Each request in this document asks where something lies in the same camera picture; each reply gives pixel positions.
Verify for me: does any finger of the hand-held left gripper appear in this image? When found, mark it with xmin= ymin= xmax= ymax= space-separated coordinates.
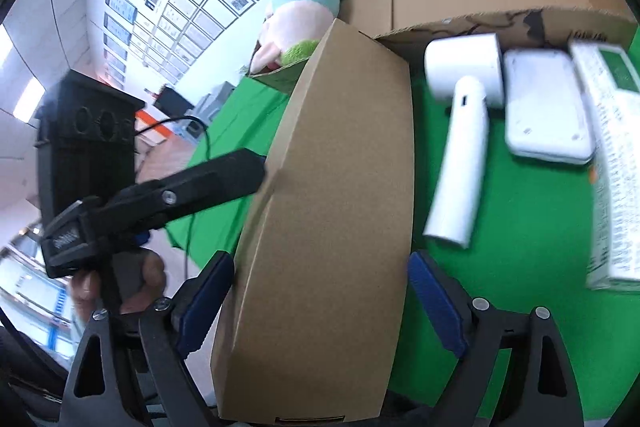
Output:
xmin=107 ymin=149 xmax=267 ymax=233

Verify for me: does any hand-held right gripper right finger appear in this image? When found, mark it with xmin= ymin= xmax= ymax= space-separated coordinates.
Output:
xmin=407 ymin=251 xmax=586 ymax=427

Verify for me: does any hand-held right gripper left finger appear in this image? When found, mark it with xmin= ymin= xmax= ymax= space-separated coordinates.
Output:
xmin=60 ymin=251 xmax=236 ymax=427

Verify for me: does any cardboard insert divider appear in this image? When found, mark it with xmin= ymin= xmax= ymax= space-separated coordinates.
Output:
xmin=210 ymin=18 xmax=416 ymax=425

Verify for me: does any white hair dryer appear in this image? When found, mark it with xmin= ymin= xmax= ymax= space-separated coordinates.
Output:
xmin=422 ymin=33 xmax=506 ymax=250

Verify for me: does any white device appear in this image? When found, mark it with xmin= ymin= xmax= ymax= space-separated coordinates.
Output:
xmin=504 ymin=49 xmax=596 ymax=165

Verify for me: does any person's left hand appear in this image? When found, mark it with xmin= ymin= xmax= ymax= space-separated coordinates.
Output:
xmin=70 ymin=252 xmax=168 ymax=315

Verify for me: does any orange and white counter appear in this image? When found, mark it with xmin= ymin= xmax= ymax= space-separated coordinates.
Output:
xmin=134 ymin=109 xmax=176 ymax=146

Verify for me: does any grey plastic stool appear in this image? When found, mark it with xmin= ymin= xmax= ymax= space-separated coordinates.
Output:
xmin=192 ymin=82 xmax=236 ymax=122

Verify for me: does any black rectangular object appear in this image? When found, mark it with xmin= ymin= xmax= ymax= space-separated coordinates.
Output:
xmin=154 ymin=86 xmax=196 ymax=115

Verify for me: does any pink and teal plush toy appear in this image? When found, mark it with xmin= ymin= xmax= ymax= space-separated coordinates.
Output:
xmin=248 ymin=0 xmax=342 ymax=74

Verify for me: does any green and white carton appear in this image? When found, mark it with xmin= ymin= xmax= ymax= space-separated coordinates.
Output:
xmin=570 ymin=41 xmax=640 ymax=292

